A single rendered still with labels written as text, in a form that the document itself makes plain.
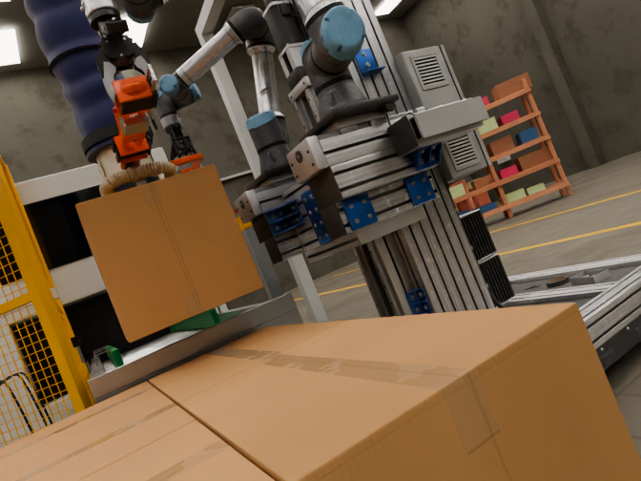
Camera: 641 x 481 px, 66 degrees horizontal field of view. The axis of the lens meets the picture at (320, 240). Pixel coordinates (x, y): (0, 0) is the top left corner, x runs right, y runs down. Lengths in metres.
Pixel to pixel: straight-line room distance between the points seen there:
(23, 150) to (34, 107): 1.03
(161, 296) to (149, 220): 0.21
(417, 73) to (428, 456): 1.46
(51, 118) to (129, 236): 11.42
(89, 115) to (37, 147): 10.80
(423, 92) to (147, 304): 1.12
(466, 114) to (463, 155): 0.35
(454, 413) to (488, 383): 0.05
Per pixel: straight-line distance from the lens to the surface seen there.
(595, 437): 0.68
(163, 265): 1.46
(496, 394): 0.57
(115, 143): 1.55
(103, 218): 1.48
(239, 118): 5.09
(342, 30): 1.34
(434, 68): 1.88
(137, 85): 1.21
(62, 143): 12.62
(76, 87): 1.85
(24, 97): 13.03
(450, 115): 1.44
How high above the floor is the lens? 0.72
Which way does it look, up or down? 1 degrees up
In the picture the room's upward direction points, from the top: 22 degrees counter-clockwise
